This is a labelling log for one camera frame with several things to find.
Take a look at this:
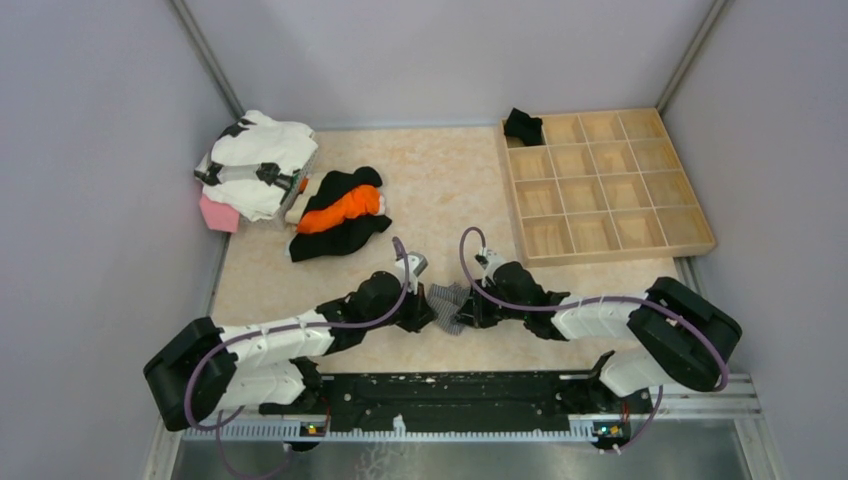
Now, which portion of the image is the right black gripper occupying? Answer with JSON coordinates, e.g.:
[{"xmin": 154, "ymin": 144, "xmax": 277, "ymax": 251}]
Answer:
[{"xmin": 456, "ymin": 277, "xmax": 528, "ymax": 328}]

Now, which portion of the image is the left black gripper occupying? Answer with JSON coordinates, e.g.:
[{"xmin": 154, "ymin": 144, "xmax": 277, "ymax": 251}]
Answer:
[{"xmin": 365, "ymin": 277, "xmax": 438, "ymax": 333}]

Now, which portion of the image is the grey striped underwear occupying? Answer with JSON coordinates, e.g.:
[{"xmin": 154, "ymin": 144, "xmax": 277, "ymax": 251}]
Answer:
[{"xmin": 427, "ymin": 283, "xmax": 470, "ymax": 336}]

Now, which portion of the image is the orange underwear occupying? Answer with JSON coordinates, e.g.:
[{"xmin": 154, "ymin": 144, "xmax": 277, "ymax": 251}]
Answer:
[{"xmin": 296, "ymin": 185, "xmax": 386, "ymax": 234}]

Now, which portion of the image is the wooden compartment tray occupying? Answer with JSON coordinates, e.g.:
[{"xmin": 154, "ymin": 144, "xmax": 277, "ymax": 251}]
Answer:
[{"xmin": 497, "ymin": 108, "xmax": 716, "ymax": 267}]

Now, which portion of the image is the black boxer underwear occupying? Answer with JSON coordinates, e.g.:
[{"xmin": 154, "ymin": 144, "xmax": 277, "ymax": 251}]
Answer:
[{"xmin": 502, "ymin": 108, "xmax": 545, "ymax": 148}]

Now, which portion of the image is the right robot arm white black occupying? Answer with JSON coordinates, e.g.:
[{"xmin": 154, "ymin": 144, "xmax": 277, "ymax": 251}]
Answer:
[{"xmin": 458, "ymin": 254, "xmax": 743, "ymax": 412}]

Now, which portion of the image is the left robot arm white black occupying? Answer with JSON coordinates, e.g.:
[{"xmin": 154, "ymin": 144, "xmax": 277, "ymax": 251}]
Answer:
[{"xmin": 143, "ymin": 252, "xmax": 435, "ymax": 432}]

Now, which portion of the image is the white perforated basket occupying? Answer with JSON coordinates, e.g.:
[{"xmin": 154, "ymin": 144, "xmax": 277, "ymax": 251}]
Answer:
[{"xmin": 244, "ymin": 151, "xmax": 319, "ymax": 231}]

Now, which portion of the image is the pink cloth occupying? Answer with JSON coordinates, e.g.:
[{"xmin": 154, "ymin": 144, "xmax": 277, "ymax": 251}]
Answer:
[{"xmin": 198, "ymin": 195, "xmax": 240, "ymax": 234}]

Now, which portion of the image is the white black clothes pile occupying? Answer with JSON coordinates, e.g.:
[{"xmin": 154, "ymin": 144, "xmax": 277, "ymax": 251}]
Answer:
[{"xmin": 193, "ymin": 110, "xmax": 318, "ymax": 222}]

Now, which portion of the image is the black metal base rail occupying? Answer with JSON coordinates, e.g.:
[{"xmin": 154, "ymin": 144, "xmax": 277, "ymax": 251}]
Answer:
[{"xmin": 176, "ymin": 371, "xmax": 762, "ymax": 452}]

